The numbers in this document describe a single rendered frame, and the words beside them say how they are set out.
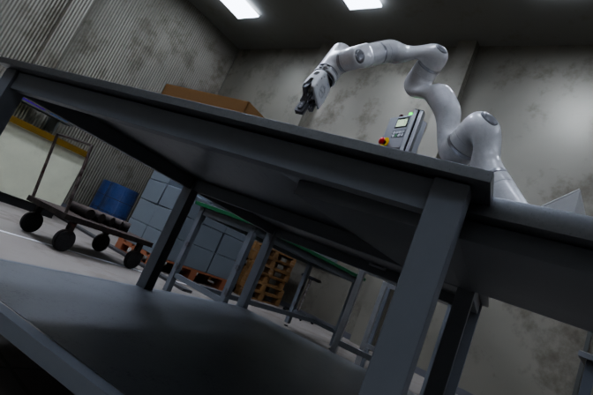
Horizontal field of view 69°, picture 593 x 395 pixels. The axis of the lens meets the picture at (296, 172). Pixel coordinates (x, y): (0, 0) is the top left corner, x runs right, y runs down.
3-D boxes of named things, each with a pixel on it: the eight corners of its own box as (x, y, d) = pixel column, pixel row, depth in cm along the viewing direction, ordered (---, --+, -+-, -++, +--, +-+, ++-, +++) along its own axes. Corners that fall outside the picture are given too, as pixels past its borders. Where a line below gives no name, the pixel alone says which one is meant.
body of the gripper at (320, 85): (331, 66, 144) (315, 87, 139) (336, 91, 152) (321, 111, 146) (311, 63, 148) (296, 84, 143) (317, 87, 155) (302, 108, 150)
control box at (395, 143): (391, 159, 224) (403, 126, 228) (415, 158, 209) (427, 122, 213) (377, 149, 219) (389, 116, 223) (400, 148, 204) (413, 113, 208)
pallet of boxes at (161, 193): (186, 271, 614) (222, 194, 639) (223, 291, 562) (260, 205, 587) (113, 248, 524) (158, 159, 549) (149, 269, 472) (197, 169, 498)
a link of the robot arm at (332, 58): (344, 80, 149) (324, 85, 156) (360, 57, 156) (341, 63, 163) (332, 60, 145) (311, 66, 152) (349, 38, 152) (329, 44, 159)
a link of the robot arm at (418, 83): (470, 143, 145) (441, 174, 156) (497, 146, 150) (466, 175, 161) (415, 51, 174) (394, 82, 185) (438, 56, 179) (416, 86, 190)
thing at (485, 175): (272, 226, 318) (273, 223, 319) (488, 308, 247) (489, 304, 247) (-7, 60, 139) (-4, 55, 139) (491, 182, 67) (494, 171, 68)
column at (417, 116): (368, 240, 199) (416, 113, 213) (377, 243, 197) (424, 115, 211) (365, 238, 195) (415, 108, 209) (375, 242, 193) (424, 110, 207)
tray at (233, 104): (222, 146, 133) (228, 135, 134) (294, 167, 121) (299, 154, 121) (159, 97, 107) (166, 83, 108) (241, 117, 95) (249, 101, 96)
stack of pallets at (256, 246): (246, 290, 716) (265, 247, 732) (279, 307, 670) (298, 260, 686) (201, 276, 635) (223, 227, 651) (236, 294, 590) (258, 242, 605)
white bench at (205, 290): (284, 324, 492) (311, 257, 509) (338, 353, 444) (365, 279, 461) (153, 290, 351) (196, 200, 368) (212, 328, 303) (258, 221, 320)
